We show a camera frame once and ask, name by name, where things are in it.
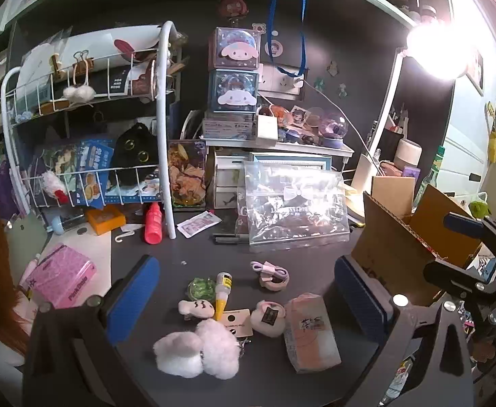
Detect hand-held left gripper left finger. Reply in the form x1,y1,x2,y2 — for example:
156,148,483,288
22,254,161,407

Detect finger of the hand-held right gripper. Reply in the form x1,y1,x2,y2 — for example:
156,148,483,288
422,258,496,298
443,212,496,264

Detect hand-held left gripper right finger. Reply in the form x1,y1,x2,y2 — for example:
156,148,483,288
334,255,475,407

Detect cardboard box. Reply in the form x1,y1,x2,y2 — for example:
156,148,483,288
350,176,484,306

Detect white fluffy pompom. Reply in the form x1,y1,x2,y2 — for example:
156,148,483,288
152,333,204,378

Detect pink plush pouch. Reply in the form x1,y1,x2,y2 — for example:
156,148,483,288
250,300,287,338

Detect pink fluffy pompom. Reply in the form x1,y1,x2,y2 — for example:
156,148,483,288
197,319,241,380

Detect green bottle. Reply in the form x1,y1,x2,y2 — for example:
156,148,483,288
418,146,446,208

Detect pink tissue packet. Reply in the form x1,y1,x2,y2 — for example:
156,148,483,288
283,292,342,369

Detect small white plush clip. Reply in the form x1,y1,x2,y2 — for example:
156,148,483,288
178,299,215,318

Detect pink bottle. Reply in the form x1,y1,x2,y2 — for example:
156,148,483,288
144,202,165,244

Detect orange box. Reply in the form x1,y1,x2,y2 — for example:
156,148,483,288
86,206,127,236

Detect yellow glue bottle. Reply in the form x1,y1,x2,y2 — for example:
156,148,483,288
213,272,234,321

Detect white cylindrical humidifier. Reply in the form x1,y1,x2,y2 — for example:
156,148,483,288
394,138,423,170

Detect yellow hanging plush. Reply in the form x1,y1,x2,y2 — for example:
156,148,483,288
487,102,496,164

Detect pink and white sachet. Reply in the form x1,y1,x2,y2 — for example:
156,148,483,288
176,211,222,237

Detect white card with black dots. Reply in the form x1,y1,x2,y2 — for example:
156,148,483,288
220,309,254,340

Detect clear pouch with white bow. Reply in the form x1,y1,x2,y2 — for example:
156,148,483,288
243,161,351,247

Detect illustrated card stand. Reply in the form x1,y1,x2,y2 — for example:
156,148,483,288
167,140,208,208

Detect red and white plush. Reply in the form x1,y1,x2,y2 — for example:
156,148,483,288
40,171,71,204

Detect blue printed booklet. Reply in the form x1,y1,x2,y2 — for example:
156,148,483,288
75,138,115,209

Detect white desk lamp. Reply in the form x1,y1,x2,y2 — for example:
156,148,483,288
345,17,478,221

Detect black cat plush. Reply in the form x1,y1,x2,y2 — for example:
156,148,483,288
114,123,160,187

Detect white mini drawer unit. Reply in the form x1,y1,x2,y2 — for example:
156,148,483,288
213,153,249,209

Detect purple snow globe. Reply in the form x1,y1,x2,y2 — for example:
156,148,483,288
318,112,350,149

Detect stack of flat boxes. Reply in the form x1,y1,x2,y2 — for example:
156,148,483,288
201,110,257,139

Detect small white box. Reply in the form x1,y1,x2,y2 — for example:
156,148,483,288
255,114,279,140

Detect white pompom pair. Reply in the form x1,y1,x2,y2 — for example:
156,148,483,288
63,85,96,105

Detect white power strip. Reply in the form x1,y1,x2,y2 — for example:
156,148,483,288
259,64,306,94

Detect binder clip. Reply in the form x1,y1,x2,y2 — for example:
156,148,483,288
72,51,94,74

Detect pink character box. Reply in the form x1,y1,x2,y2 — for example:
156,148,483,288
209,27,261,71

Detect dark red character badge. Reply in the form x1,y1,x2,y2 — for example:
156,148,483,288
218,0,249,20

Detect white cable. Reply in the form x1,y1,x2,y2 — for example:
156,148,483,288
302,77,373,155

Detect white wire rack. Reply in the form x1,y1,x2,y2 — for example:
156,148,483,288
0,21,178,240

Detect blue lanyard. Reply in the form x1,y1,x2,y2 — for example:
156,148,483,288
267,0,309,78

